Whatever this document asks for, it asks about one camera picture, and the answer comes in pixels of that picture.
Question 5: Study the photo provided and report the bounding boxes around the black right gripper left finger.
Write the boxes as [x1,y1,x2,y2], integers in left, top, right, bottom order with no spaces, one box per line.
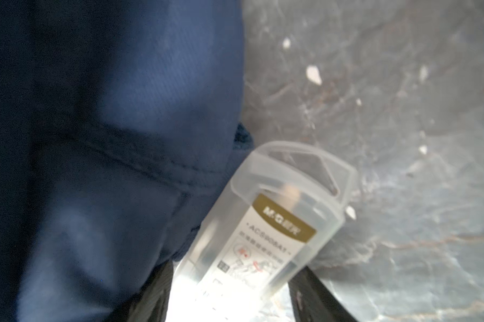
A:
[109,261,174,322]

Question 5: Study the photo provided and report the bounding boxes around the clear plastic ruler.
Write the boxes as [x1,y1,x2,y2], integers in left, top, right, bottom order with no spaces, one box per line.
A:
[167,141,358,321]

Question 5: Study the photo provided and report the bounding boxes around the navy blue student backpack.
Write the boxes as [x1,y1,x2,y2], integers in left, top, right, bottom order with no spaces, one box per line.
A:
[0,1,253,321]

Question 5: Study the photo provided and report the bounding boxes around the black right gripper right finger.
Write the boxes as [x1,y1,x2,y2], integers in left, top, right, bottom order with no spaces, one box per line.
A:
[288,267,357,322]

